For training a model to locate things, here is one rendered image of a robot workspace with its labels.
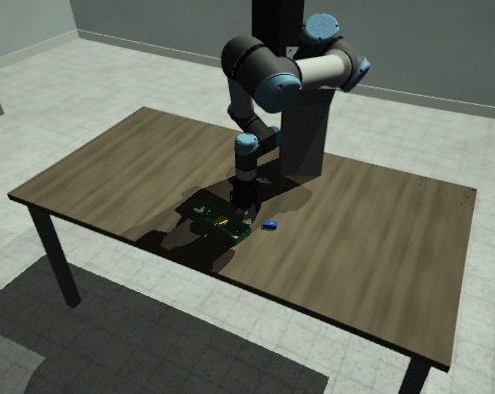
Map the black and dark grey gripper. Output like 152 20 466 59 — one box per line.
230 177 261 223

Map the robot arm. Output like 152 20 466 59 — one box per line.
221 14 370 181

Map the green rack of labelled bins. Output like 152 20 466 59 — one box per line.
189 197 251 245

